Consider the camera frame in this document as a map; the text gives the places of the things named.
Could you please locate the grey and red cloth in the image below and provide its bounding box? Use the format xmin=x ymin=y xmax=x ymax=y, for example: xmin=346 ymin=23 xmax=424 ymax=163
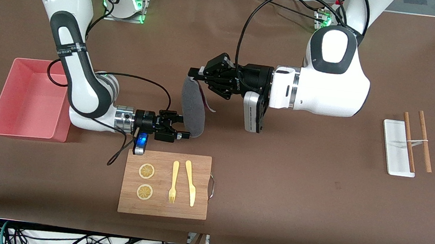
xmin=177 ymin=75 xmax=220 ymax=140

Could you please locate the wooden cutting board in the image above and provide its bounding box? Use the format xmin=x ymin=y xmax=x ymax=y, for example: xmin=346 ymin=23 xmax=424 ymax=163
xmin=117 ymin=148 xmax=219 ymax=222

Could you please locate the yellow plastic knife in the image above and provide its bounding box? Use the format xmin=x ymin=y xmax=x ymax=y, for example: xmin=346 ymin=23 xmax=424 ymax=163
xmin=181 ymin=160 xmax=200 ymax=208

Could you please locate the pink plastic bin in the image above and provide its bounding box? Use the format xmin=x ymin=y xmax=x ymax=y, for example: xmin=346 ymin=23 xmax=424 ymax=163
xmin=0 ymin=55 xmax=78 ymax=144

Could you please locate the black cable across table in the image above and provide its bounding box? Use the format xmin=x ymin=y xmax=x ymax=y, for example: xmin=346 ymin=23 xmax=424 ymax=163
xmin=239 ymin=0 xmax=324 ymax=21

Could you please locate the white rectangular tray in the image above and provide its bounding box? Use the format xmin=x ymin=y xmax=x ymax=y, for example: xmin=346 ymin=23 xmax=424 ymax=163
xmin=378 ymin=119 xmax=421 ymax=178

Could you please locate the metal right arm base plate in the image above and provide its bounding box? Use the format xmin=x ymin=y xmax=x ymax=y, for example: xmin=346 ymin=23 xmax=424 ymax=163
xmin=103 ymin=0 xmax=150 ymax=25

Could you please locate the yellow plastic fork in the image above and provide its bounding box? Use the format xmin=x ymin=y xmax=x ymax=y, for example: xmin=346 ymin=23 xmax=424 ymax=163
xmin=167 ymin=160 xmax=180 ymax=204

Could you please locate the yellow lemon slice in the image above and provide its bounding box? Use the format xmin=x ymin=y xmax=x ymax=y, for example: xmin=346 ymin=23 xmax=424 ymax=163
xmin=138 ymin=163 xmax=156 ymax=180
xmin=136 ymin=184 xmax=154 ymax=201

